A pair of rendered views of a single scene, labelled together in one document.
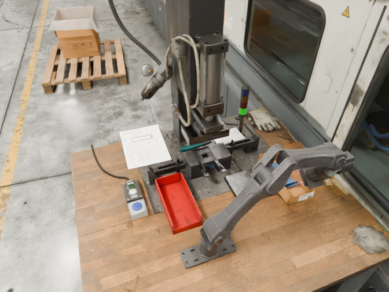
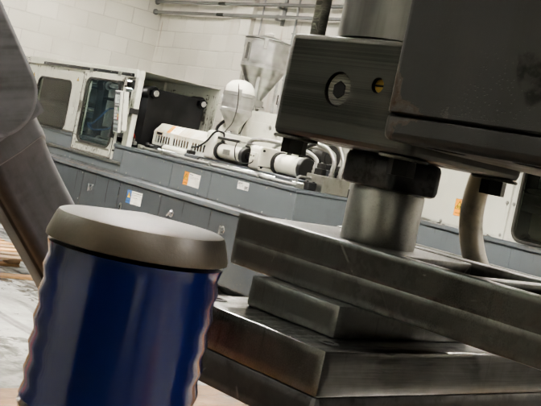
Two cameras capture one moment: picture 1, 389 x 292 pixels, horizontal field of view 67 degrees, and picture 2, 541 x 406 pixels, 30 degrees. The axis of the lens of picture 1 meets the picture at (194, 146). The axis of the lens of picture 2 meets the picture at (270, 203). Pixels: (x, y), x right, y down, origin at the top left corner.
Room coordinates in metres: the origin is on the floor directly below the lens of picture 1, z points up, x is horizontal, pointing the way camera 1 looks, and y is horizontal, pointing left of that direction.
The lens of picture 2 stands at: (1.43, -0.30, 1.22)
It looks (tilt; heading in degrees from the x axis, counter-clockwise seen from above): 3 degrees down; 158
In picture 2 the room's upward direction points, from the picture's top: 12 degrees clockwise
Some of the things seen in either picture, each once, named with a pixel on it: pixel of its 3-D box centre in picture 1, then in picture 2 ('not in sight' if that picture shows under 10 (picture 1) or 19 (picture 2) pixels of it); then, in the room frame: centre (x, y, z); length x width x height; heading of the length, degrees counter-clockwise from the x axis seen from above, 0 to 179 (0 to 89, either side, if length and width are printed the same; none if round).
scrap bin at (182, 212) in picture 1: (177, 201); not in sight; (0.76, 0.07, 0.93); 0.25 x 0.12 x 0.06; 21
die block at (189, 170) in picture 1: (206, 161); not in sight; (0.99, -0.06, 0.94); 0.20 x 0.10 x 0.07; 111
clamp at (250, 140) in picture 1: (238, 146); not in sight; (1.08, -0.22, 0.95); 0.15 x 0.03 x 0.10; 111
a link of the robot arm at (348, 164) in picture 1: (337, 159); not in sight; (0.75, -0.50, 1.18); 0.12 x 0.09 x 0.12; 112
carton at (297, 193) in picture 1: (284, 175); not in sight; (0.90, -0.40, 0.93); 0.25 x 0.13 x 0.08; 21
